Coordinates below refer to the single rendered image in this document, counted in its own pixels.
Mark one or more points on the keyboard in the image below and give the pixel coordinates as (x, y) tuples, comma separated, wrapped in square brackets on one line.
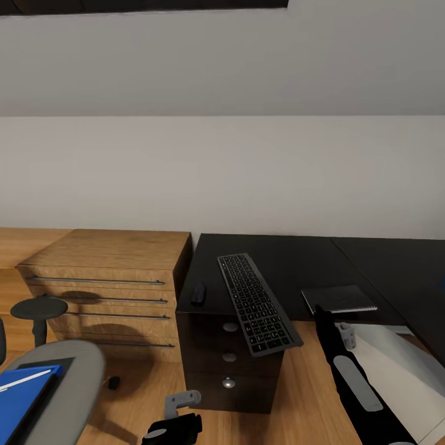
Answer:
[(264, 322)]

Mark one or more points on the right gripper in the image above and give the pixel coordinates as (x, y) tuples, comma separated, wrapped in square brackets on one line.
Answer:
[(325, 326)]

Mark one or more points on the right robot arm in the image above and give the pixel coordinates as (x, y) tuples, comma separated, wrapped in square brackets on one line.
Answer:
[(371, 417)]

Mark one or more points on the notebook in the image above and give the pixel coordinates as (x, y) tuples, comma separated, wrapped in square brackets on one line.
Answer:
[(338, 299)]

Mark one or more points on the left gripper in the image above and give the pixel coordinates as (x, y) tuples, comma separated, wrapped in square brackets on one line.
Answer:
[(188, 426)]

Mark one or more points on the swivel chair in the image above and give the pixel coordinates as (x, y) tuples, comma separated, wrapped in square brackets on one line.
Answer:
[(67, 409)]

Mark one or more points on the pen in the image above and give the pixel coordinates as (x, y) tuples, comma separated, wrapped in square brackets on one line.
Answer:
[(23, 380)]

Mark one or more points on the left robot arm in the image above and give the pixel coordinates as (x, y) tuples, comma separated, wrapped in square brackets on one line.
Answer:
[(175, 429)]

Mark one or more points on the folder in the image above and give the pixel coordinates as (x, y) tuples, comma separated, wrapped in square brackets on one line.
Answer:
[(20, 403)]

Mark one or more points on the mouse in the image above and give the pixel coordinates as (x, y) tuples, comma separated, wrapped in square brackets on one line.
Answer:
[(198, 293)]

